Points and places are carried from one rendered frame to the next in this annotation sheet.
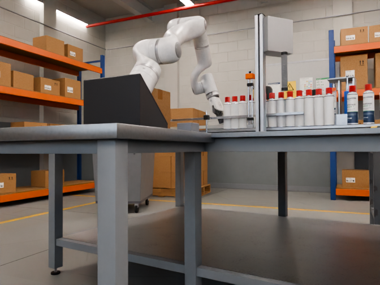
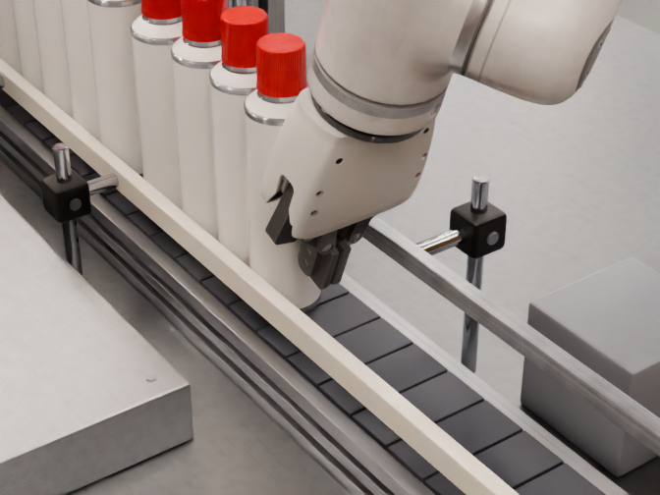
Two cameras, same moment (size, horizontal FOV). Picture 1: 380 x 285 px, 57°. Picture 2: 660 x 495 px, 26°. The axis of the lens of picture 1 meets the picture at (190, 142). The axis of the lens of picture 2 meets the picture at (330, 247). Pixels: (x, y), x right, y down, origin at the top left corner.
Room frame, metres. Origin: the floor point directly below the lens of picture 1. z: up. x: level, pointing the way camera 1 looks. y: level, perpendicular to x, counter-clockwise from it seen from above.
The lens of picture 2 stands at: (2.99, 0.13, 1.48)
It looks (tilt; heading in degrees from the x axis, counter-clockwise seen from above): 33 degrees down; 203
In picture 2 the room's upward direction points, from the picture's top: straight up
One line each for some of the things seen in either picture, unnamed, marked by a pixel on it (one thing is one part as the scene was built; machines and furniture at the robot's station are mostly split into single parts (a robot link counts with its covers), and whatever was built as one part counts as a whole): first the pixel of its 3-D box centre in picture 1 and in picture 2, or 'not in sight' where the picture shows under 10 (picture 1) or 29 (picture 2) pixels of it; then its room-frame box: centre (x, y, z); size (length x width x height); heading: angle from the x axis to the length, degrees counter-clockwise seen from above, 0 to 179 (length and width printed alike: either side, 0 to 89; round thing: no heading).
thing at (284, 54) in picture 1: (284, 71); not in sight; (1.91, -0.52, 1.18); 0.04 x 0.04 x 0.21
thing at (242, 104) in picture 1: (242, 112); (209, 118); (2.14, -0.32, 0.98); 0.05 x 0.05 x 0.20
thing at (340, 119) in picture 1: (341, 102); not in sight; (1.93, -0.84, 1.01); 0.14 x 0.13 x 0.26; 58
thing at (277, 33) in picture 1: (275, 37); not in sight; (1.95, -0.48, 1.38); 0.17 x 0.10 x 0.19; 113
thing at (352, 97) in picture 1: (352, 105); not in sight; (1.82, -0.85, 0.98); 0.05 x 0.05 x 0.20
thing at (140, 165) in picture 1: (125, 171); not in sight; (4.48, 0.82, 0.48); 0.89 x 0.63 x 0.96; 175
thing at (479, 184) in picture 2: (208, 124); (452, 289); (2.19, -0.11, 0.91); 0.07 x 0.03 x 0.17; 148
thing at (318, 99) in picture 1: (319, 107); not in sight; (1.91, -0.70, 0.98); 0.05 x 0.05 x 0.20
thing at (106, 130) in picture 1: (93, 138); not in sight; (1.50, 0.41, 0.81); 0.90 x 0.90 x 0.04; 66
